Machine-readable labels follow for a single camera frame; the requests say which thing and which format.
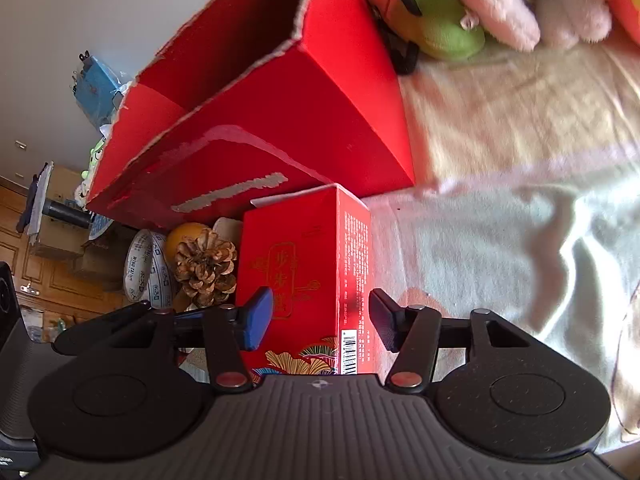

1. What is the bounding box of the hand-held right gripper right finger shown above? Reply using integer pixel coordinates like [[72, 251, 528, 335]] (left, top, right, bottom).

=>
[[368, 288, 543, 390]]

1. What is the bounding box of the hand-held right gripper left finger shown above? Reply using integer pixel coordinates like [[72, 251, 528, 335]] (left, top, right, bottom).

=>
[[52, 287, 273, 394]]

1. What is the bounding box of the small red gift box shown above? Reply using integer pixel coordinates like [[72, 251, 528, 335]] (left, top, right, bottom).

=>
[[235, 183, 374, 386]]

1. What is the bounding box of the brown pine cone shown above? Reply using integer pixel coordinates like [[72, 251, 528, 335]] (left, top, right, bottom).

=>
[[173, 229, 239, 308]]

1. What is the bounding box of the small brown cardboard box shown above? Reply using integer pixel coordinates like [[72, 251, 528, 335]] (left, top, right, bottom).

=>
[[212, 216, 245, 252]]

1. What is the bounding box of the orange wooden ball massager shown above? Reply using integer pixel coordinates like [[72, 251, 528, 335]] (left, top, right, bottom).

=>
[[165, 222, 213, 267]]

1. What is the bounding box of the printed clear tape roll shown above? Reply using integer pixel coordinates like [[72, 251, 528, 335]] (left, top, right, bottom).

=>
[[122, 229, 176, 309]]

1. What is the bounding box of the large red cardboard box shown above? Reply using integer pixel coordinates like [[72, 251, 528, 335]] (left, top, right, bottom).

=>
[[85, 0, 416, 234]]

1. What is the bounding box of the brown cardboard carton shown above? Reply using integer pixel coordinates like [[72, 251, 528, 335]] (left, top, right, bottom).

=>
[[30, 165, 103, 273]]

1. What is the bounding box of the pale bed blanket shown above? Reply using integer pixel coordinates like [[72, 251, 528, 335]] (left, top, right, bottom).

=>
[[360, 35, 640, 457]]

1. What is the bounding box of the blue patterned table cloth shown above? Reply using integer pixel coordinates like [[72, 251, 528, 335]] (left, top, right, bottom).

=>
[[89, 214, 115, 242]]

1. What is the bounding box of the dark thermos bottle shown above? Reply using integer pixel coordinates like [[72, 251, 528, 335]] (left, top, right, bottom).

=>
[[42, 199, 96, 227]]

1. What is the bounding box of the stack of papers and cloth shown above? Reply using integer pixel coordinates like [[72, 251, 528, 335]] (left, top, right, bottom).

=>
[[16, 160, 55, 246]]

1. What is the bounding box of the small green frog plush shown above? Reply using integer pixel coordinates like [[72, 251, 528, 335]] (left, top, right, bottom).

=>
[[81, 135, 112, 182]]

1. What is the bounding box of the blue hanging bag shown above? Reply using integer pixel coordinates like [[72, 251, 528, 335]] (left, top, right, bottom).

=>
[[72, 50, 132, 127]]

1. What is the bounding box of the green plush toy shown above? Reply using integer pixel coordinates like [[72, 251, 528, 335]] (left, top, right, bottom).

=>
[[364, 0, 486, 77]]

